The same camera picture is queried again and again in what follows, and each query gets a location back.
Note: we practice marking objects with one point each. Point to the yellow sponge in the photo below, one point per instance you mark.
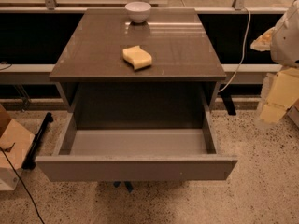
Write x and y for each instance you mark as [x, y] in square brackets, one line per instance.
[137, 57]

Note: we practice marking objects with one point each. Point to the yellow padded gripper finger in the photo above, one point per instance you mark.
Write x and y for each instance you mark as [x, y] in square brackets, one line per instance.
[271, 114]

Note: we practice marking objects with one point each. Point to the cardboard box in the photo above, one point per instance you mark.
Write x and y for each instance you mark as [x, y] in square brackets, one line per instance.
[15, 140]

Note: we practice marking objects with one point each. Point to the black bar on floor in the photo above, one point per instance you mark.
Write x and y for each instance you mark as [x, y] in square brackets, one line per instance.
[29, 162]

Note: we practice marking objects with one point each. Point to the open grey top drawer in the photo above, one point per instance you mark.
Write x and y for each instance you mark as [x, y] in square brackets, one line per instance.
[122, 134]

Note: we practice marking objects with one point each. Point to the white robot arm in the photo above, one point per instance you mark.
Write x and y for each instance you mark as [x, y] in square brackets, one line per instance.
[284, 49]

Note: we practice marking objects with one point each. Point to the white ceramic bowl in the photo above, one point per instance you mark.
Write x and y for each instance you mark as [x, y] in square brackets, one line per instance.
[138, 12]

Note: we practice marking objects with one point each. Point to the grey cabinet body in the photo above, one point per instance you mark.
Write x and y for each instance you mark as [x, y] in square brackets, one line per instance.
[114, 74]

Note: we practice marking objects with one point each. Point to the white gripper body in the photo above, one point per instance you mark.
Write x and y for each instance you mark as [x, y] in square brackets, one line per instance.
[286, 44]

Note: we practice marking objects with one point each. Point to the black table leg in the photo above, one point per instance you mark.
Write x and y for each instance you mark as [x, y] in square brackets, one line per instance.
[226, 97]

